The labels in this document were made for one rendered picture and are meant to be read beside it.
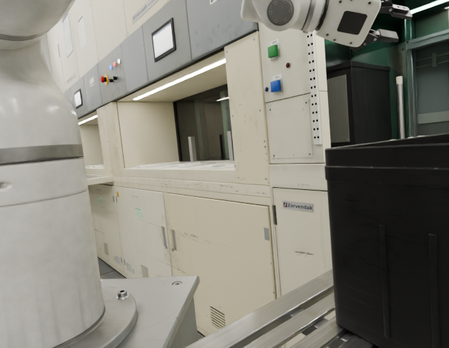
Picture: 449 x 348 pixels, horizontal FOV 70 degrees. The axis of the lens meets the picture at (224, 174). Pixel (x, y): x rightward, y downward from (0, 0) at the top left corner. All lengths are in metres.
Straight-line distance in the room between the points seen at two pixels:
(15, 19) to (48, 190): 0.15
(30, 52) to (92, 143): 3.26
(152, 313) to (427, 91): 1.55
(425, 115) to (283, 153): 0.88
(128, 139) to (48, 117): 1.87
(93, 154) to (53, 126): 3.35
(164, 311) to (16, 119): 0.25
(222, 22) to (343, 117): 0.52
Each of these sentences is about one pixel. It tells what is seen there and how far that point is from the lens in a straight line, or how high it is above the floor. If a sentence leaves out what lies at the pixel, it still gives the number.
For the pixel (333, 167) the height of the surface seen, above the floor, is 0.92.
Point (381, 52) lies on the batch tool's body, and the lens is 1.39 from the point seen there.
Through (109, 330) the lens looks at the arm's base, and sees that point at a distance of 0.38.
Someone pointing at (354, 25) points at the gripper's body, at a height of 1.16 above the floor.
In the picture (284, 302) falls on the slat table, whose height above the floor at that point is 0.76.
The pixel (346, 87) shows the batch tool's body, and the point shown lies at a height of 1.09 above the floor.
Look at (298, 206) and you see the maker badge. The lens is 0.97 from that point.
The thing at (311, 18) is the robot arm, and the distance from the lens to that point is 0.72.
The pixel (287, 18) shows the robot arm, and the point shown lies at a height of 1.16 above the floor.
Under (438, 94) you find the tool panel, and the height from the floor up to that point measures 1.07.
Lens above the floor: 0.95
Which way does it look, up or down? 5 degrees down
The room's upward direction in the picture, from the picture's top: 5 degrees counter-clockwise
